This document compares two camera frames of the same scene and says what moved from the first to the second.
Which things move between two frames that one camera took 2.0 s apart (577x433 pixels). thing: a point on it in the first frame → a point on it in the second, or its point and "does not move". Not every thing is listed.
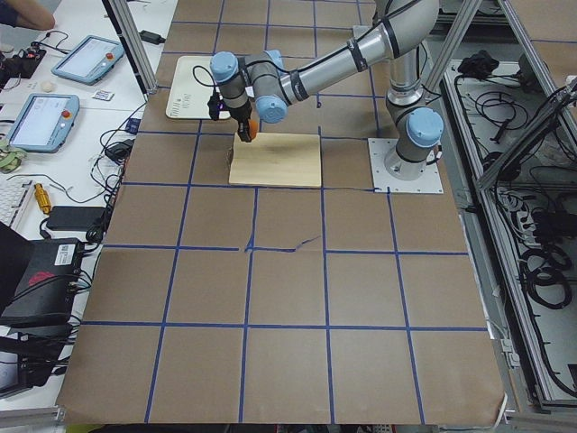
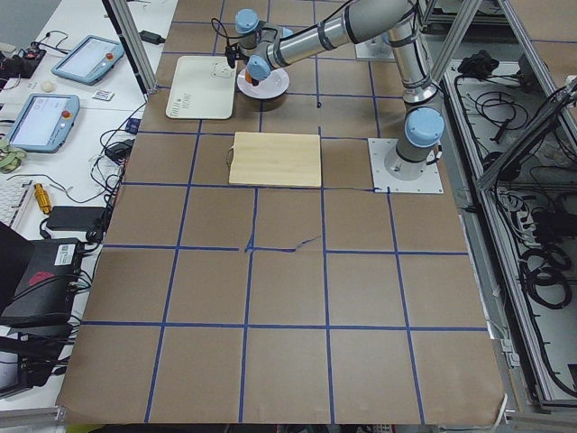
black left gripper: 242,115 → 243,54
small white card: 104,95 does not move
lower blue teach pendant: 45,123 does not move
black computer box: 48,286 does not move
